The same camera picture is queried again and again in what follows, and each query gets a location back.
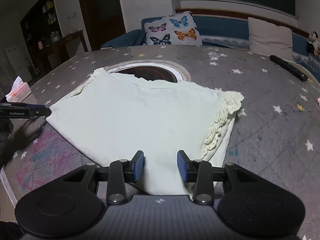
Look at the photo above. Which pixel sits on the butterfly print pillow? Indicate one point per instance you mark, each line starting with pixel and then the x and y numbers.
pixel 177 29

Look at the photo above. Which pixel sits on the black remote bar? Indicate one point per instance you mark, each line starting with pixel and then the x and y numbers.
pixel 289 67

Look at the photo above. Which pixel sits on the dark wooden side table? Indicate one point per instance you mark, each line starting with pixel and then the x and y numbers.
pixel 59 48

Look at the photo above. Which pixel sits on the dark display shelf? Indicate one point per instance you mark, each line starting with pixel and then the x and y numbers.
pixel 37 26

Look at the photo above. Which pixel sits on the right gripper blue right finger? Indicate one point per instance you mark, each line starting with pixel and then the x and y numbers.
pixel 198 172

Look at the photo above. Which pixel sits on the dark wooden door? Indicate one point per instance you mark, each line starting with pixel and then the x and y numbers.
pixel 103 21

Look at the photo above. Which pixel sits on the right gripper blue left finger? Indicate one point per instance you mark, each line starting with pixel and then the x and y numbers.
pixel 121 172

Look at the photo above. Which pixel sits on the white refrigerator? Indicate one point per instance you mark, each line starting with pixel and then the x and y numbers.
pixel 19 62

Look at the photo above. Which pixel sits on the pale green t-shirt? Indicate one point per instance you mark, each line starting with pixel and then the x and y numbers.
pixel 112 116

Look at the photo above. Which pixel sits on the grey star tablecloth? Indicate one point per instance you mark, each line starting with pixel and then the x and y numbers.
pixel 276 134

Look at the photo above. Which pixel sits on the beige plain pillow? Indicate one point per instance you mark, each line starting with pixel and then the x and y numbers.
pixel 269 39

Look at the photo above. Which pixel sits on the pink tissue box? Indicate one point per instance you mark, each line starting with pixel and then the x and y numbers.
pixel 20 90

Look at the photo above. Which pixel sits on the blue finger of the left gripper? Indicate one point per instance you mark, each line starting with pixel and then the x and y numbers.
pixel 39 110

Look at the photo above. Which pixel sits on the blue sofa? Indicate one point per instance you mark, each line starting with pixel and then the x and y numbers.
pixel 219 31

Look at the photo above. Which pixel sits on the panda plush toy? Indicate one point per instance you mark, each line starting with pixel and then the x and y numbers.
pixel 313 46

